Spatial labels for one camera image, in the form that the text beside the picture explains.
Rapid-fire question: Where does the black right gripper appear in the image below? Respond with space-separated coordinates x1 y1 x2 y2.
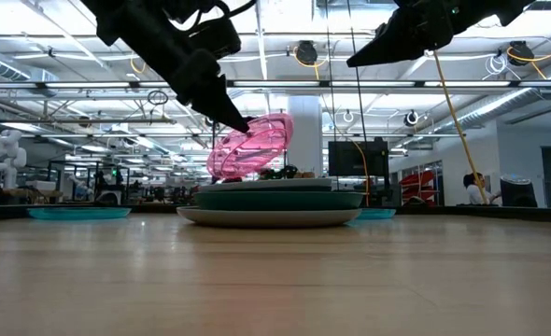
346 4 455 68

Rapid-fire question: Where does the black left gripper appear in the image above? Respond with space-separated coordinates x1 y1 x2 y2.
153 32 254 134

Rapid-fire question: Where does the clear pink plastic plate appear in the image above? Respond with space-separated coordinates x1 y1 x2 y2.
205 112 295 181

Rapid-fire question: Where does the dark grey plastic plate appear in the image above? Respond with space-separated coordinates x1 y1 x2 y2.
200 185 332 193

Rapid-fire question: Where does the clear cyan plastic plate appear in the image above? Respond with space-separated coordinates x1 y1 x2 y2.
355 207 398 221
26 206 133 221

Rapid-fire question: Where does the long ceiling light bar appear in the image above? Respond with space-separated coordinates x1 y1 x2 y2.
0 79 551 91

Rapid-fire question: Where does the white round column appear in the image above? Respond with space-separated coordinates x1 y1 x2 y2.
287 95 324 179

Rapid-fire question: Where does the black monitor on stand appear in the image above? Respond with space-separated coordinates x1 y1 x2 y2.
328 139 390 177

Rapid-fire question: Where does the green plastic plate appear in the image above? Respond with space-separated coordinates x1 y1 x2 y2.
192 190 366 212

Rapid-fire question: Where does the large off-white plastic plate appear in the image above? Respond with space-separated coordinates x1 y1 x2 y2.
176 206 363 229

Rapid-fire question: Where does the red storage rack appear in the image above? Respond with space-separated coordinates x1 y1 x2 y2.
399 170 438 206

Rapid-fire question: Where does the person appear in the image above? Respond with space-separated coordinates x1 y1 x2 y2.
461 172 503 206

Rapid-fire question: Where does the white robot figure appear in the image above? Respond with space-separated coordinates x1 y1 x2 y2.
0 129 28 190

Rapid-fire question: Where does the black hanging cable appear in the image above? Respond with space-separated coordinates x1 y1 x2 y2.
346 0 368 142
324 0 340 190

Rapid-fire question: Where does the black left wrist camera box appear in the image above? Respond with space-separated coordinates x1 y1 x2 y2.
186 17 243 60

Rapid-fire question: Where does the black coiled cable loop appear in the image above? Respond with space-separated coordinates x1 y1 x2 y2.
147 89 170 106

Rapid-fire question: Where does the thick yellow hanging cable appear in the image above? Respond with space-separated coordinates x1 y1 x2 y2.
431 49 477 193

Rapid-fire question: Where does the silver ventilation duct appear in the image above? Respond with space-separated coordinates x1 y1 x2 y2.
0 49 60 97
436 55 551 136

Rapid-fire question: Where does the thin yellow cable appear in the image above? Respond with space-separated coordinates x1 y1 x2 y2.
347 137 371 206

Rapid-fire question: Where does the black aluminium table frame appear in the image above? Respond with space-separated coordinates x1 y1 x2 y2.
0 203 551 224

